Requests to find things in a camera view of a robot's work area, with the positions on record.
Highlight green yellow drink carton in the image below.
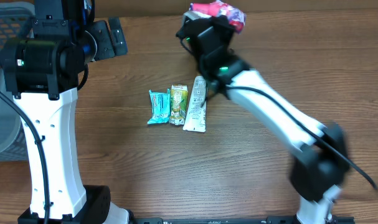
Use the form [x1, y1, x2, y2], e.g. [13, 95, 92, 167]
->
[169, 85, 188, 126]

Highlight white cream tube gold cap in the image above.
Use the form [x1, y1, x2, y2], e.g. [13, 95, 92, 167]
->
[183, 76, 207, 133]

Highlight white barcode scanner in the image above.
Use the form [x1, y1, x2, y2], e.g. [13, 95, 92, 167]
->
[182, 11, 210, 25]

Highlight grey plastic mesh basket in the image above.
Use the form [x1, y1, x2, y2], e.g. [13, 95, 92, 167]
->
[0, 1, 35, 161]

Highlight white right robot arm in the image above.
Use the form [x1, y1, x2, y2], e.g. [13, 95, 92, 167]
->
[176, 11, 354, 223]

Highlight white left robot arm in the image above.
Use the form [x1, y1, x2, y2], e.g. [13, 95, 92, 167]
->
[0, 1, 132, 224]

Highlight black mounting rail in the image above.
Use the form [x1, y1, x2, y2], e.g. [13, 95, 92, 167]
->
[134, 214, 356, 224]

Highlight teal snack bar wrapper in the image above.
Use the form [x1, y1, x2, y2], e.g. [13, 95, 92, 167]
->
[148, 89, 171, 124]

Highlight purple sanitary pad pack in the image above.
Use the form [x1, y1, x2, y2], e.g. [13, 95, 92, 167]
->
[189, 0, 247, 34]

